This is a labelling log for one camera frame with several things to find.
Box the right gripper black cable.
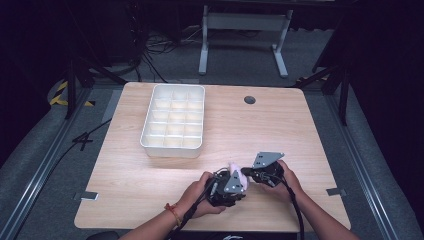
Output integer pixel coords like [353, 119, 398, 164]
[264, 172, 306, 240]

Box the black metal stand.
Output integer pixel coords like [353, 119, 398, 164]
[64, 54, 128, 120]
[292, 62, 352, 127]

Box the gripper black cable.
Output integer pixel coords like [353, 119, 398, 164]
[167, 178, 219, 240]
[264, 172, 306, 240]

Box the white divided organizer box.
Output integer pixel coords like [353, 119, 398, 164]
[139, 83, 206, 159]

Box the tangle of black floor cables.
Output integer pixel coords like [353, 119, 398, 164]
[141, 28, 203, 84]

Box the thin black floor cable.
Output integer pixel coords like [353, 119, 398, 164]
[53, 117, 113, 169]

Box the red and gold bracelet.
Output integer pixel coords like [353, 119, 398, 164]
[163, 202, 183, 228]

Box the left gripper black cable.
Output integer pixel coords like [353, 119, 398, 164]
[167, 178, 219, 240]

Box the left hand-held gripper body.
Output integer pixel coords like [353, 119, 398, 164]
[205, 169, 248, 208]

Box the grey metal floor rail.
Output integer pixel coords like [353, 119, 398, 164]
[0, 87, 94, 240]
[325, 94, 401, 240]

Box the pink sock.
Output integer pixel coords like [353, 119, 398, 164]
[227, 161, 250, 195]

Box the white metal table frame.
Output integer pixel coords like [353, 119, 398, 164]
[198, 4, 294, 79]

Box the person's right hand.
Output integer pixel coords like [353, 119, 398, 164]
[261, 159, 305, 204]

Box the person's left hand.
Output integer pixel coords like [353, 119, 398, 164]
[173, 171, 228, 220]

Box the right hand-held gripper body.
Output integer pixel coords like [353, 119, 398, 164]
[249, 151, 286, 188]

